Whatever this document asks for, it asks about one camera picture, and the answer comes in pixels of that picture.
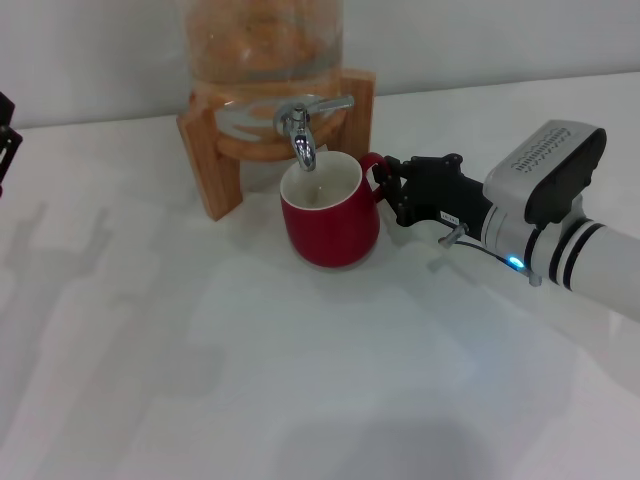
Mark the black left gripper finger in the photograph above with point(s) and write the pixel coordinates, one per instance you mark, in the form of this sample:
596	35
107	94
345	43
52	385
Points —
7	160
5	107

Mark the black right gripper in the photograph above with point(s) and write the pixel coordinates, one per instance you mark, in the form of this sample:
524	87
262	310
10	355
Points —
445	195

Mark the red ceramic cup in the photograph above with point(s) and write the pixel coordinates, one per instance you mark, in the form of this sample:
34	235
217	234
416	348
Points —
325	235

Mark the chrome faucet with lever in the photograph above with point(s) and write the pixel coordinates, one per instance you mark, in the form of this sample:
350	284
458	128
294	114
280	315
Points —
302	145

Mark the wooden dispenser stand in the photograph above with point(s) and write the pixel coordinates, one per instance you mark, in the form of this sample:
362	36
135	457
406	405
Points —
212	165

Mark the glass beverage dispenser jar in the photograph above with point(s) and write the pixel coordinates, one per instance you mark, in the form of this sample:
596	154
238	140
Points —
260	40

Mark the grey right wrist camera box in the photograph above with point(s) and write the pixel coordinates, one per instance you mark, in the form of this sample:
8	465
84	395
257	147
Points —
545	165

